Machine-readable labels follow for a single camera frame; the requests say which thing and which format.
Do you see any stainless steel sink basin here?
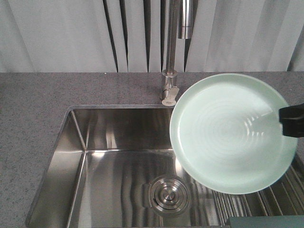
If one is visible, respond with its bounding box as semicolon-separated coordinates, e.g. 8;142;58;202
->
26;105;224;228

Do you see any white pleated curtain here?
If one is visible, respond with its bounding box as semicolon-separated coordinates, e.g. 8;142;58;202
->
0;0;304;73

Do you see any grey-green dish drying rack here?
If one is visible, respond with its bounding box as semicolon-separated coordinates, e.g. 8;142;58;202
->
213;161;304;228

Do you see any stainless steel faucet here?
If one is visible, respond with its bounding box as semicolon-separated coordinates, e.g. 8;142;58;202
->
160;0;198;107

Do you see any round steel sink drain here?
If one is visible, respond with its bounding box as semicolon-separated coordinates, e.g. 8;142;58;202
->
145;175;190;217

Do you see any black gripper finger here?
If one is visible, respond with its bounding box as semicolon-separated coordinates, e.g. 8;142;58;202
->
278;104;304;137

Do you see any light green round plate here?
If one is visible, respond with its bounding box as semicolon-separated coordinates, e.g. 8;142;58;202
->
170;73;298;194

